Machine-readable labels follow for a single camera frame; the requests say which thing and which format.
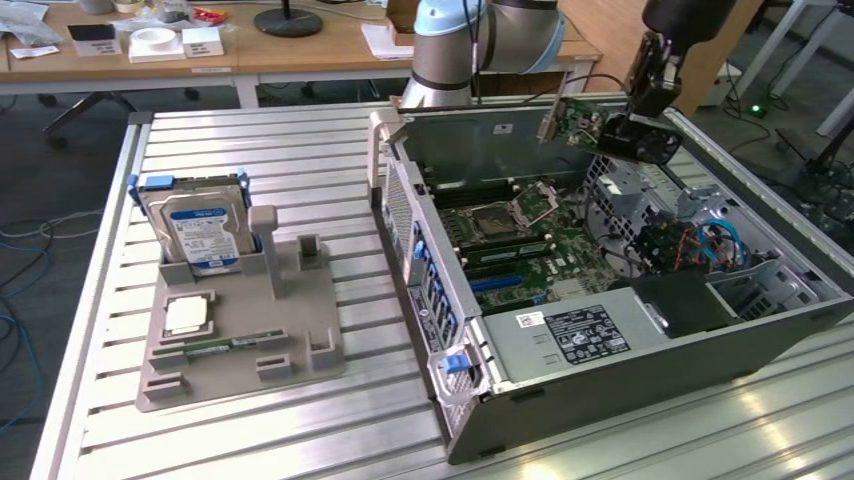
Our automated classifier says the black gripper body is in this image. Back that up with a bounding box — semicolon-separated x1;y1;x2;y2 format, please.
640;0;731;51

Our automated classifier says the black graphics card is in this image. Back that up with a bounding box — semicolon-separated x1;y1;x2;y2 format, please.
536;74;683;165

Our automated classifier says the white floor box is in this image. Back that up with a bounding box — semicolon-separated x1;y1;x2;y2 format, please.
706;62;746;109

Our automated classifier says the wooden cabinet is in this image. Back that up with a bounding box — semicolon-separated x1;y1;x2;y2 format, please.
552;0;766;116

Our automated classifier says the perforated metal drive cage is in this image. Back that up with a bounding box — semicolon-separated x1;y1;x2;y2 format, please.
583;149;742;236

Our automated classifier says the black equipment stand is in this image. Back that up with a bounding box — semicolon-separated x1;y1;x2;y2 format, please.
776;112;854;221

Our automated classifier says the metal socket cover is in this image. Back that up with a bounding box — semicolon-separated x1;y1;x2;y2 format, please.
509;180;561;231

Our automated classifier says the CPU socket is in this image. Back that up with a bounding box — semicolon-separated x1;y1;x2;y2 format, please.
469;202;535;241

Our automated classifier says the brown cardboard box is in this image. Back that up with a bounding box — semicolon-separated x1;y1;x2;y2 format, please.
385;0;420;36

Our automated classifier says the green motherboard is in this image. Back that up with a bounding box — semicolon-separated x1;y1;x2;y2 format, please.
425;172;642;314

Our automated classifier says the white paper stack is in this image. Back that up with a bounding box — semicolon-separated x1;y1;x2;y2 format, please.
360;22;417;62

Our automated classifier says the grey metal disk bay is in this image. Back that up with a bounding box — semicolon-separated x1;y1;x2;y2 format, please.
706;249;842;321

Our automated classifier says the blue expansion slot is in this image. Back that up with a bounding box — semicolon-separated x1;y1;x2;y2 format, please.
468;274;523;295

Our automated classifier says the wooden office desk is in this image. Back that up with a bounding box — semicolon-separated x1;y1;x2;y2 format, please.
0;0;240;109
236;0;602;109

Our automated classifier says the black lamp base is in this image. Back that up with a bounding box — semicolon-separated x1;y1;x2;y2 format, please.
252;0;324;39

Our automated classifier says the grey power supply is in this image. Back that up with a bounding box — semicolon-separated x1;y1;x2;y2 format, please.
480;287;668;386

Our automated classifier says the open grey PC case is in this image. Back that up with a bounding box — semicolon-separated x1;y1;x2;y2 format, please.
367;89;854;466

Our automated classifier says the white cube box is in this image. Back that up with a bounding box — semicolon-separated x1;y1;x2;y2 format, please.
180;25;225;59

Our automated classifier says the flat white box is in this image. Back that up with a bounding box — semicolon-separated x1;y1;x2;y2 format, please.
126;39;188;64

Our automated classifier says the white tape roll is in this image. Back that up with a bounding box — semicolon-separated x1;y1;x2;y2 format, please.
130;27;176;51

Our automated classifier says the hard disk with blue label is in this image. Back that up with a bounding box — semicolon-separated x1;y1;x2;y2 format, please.
143;192;243;279

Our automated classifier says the blue disk caddy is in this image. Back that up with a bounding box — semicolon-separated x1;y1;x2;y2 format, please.
124;168;253;251

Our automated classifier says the white labelled box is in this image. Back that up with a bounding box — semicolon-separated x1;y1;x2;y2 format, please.
70;38;122;57

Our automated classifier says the grey parts rack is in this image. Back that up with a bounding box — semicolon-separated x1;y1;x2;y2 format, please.
132;203;348;414

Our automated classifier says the green RAM stick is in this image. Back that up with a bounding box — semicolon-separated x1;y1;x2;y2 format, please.
179;333;268;355

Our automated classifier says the black chair base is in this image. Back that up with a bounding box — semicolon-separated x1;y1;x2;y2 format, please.
36;88;201;149

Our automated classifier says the silver CPU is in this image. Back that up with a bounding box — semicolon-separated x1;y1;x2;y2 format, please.
163;297;208;337

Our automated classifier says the clear plastic bag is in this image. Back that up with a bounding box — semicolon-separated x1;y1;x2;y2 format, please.
0;2;65;46

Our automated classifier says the thin black curved cable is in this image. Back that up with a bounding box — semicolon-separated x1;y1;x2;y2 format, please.
565;73;632;96

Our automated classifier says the white desk frame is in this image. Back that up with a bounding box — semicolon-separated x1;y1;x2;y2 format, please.
730;0;854;136

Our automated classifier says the blue wire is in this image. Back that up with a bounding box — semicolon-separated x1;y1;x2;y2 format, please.
696;218;748;267

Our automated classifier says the black wire bundle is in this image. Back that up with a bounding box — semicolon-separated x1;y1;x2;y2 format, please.
599;222;699;279

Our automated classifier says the red wire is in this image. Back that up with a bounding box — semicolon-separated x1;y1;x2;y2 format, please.
672;227;728;271

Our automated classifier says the white floor cable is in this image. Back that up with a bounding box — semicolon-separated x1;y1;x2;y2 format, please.
0;207;102;241

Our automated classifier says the blue floor cable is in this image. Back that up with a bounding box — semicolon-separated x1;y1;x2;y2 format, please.
0;239;53;431

